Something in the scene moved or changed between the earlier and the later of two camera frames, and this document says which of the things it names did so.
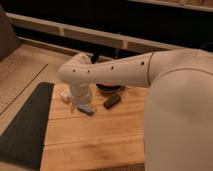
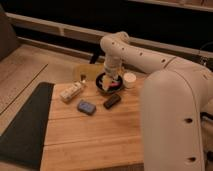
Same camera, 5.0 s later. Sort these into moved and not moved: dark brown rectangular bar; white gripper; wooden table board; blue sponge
Moved: white gripper
Not moved: wooden table board; dark brown rectangular bar; blue sponge
